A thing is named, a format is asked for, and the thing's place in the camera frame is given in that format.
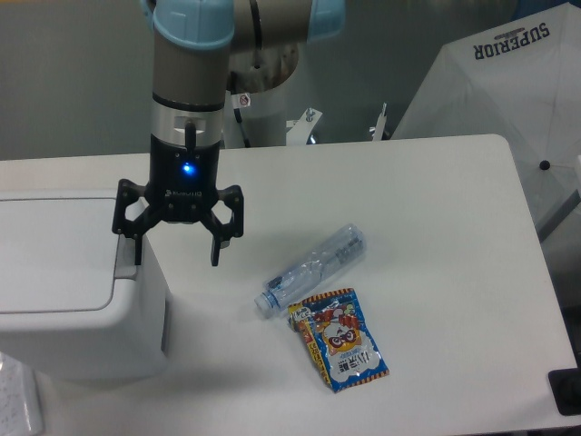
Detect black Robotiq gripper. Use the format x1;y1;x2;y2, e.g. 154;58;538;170
111;134;245;267

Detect white trash can lid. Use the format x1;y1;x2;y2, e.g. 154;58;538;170
1;192;137;314

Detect white trash can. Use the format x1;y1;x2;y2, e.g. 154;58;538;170
1;190;171;381

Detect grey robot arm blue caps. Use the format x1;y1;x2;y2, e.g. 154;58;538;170
112;1;346;265

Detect clear plastic water bottle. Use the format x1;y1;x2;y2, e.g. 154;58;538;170
254;223;367;319

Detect blue snack bag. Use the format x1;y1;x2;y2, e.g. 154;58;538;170
288;288;389;392

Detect white paper with writing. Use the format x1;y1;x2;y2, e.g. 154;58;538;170
1;353;44;435

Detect white Superior umbrella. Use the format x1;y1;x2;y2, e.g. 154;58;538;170
393;3;580;226

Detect black device at table edge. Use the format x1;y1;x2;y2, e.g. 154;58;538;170
548;368;580;416

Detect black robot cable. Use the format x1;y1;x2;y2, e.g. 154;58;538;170
226;71;252;149

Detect white metal base frame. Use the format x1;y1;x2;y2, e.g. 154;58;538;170
285;102;391;146

